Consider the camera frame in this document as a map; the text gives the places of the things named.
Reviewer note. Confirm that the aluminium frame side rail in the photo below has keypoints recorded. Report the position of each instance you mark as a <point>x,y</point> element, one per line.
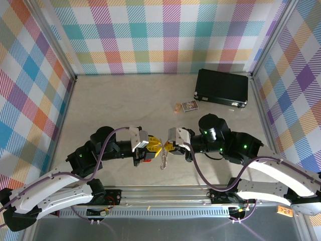
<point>264,113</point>
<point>64,113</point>

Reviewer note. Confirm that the orange label sticker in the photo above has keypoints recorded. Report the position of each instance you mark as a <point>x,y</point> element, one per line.
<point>284,210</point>

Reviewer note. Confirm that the small printed card box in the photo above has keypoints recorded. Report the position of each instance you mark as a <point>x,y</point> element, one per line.
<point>190,106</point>

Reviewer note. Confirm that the aluminium frame post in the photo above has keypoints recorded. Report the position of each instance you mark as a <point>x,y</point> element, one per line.
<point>54,42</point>
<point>271,37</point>

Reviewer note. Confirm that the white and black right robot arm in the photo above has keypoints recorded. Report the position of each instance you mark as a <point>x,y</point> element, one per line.
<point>270,170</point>

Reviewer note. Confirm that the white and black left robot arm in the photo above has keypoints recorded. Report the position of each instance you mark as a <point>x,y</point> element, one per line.
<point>50,193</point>

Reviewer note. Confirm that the black hard case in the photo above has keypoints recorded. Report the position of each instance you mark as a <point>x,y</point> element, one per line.
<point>220,85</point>

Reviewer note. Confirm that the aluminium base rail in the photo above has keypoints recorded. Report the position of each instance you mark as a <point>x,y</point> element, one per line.
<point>163,194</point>

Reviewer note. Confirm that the small orange packet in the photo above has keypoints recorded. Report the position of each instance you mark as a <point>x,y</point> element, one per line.
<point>177,108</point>

